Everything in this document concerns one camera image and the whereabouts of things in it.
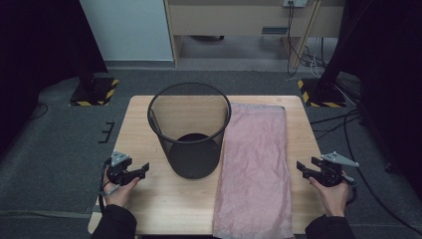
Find pink plastic bag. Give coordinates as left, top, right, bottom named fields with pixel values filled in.
left=212, top=102, right=295, bottom=239

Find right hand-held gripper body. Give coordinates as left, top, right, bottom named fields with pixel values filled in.
left=316, top=150, right=360, bottom=188

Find metal stand with striped base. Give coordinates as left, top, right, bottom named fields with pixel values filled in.
left=297, top=0, right=377, bottom=109
left=69, top=49, right=120, bottom=108

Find black mesh wastebasket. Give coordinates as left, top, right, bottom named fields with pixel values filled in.
left=146, top=82, right=232, bottom=180

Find thin black floor cable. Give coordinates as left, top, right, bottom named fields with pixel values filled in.
left=29, top=102, right=50, bottom=121

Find hand-held gripper cable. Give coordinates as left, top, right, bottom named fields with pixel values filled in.
left=344, top=164, right=422, bottom=235
left=98, top=158, right=120, bottom=214

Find white partition panel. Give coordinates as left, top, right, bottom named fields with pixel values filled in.
left=79, top=0, right=175, bottom=63

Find beige wooden desk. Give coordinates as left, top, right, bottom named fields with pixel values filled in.
left=163, top=0, right=346, bottom=70

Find left hand-held gripper cable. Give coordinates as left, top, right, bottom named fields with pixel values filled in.
left=98, top=158, right=120, bottom=214

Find black floor cables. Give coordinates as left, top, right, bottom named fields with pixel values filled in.
left=309, top=109, right=362, bottom=140

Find black power cable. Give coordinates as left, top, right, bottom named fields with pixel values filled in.
left=286, top=1, right=301, bottom=77

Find person's left hand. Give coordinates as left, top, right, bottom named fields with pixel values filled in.
left=103, top=166, right=141, bottom=209

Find black curtain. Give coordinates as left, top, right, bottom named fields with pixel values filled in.
left=0, top=0, right=109, bottom=153
left=342, top=0, right=422, bottom=200

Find right hand-held gripper cable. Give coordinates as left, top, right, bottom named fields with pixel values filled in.
left=344, top=164, right=422, bottom=235

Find grey power strip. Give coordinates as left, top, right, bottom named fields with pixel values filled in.
left=282, top=0, right=309, bottom=9

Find person's right hand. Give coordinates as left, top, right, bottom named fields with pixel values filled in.
left=308, top=174, right=351, bottom=218

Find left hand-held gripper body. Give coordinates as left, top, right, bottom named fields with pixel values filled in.
left=105, top=150, right=134, bottom=186

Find white cable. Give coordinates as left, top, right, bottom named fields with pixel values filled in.
left=309, top=37, right=325, bottom=80

